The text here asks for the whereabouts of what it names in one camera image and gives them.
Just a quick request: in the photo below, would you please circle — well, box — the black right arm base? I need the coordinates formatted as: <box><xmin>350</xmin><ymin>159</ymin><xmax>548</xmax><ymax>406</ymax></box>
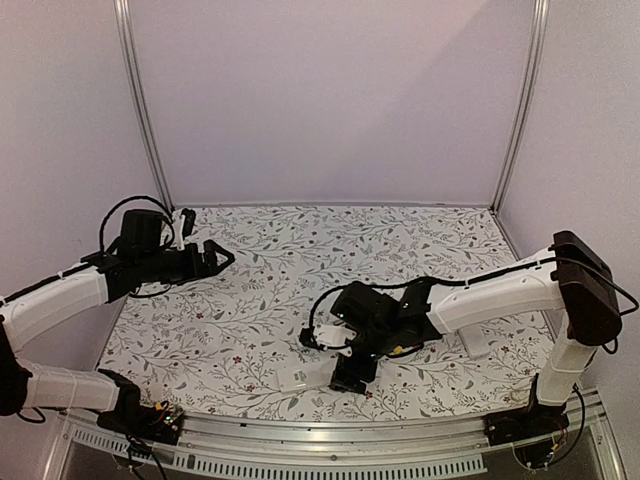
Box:
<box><xmin>482</xmin><ymin>403</ymin><xmax>569</xmax><ymax>446</ymax></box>

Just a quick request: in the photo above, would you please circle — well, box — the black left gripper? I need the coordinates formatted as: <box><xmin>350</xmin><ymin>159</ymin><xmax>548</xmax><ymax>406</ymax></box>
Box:
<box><xmin>139</xmin><ymin>239</ymin><xmax>236</xmax><ymax>286</ymax></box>

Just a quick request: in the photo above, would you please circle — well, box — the aluminium frame post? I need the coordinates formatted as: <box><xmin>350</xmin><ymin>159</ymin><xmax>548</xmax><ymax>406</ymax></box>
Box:
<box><xmin>113</xmin><ymin>0</ymin><xmax>174</xmax><ymax>210</ymax></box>
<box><xmin>491</xmin><ymin>0</ymin><xmax>550</xmax><ymax>215</ymax></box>

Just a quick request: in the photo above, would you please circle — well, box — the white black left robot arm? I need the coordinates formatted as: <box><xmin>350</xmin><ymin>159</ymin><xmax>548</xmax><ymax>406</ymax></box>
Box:
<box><xmin>1</xmin><ymin>195</ymin><xmax>235</xmax><ymax>434</ymax></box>

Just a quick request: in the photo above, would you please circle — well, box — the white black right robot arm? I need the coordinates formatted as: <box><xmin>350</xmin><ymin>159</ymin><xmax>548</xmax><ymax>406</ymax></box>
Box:
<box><xmin>329</xmin><ymin>230</ymin><xmax>639</xmax><ymax>436</ymax></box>

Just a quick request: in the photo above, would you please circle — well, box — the floral patterned table mat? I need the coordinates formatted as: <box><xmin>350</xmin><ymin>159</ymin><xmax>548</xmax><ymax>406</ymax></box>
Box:
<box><xmin>100</xmin><ymin>206</ymin><xmax>553</xmax><ymax>422</ymax></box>

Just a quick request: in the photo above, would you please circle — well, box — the left aluminium frame post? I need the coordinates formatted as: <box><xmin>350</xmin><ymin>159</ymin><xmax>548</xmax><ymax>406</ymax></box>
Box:
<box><xmin>113</xmin><ymin>0</ymin><xmax>174</xmax><ymax>210</ymax></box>

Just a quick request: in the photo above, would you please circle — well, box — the right aluminium frame post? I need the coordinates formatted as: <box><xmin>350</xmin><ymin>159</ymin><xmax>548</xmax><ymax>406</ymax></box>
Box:
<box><xmin>491</xmin><ymin>0</ymin><xmax>550</xmax><ymax>215</ymax></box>

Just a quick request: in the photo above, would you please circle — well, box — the white air conditioner remote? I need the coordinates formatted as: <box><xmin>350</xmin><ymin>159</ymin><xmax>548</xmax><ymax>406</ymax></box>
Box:
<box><xmin>277</xmin><ymin>361</ymin><xmax>334</xmax><ymax>393</ymax></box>

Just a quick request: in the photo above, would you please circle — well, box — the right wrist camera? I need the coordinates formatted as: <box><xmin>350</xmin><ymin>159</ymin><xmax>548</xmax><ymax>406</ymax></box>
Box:
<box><xmin>299</xmin><ymin>325</ymin><xmax>357</xmax><ymax>350</ymax></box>

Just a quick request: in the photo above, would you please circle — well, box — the aluminium front rail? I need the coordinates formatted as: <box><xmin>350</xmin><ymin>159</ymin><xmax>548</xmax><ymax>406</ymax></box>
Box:
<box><xmin>44</xmin><ymin>389</ymin><xmax>632</xmax><ymax>479</ymax></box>

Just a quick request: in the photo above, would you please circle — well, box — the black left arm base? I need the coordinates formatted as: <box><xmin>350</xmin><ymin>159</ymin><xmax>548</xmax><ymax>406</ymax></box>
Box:
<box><xmin>96</xmin><ymin>395</ymin><xmax>184</xmax><ymax>445</ymax></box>

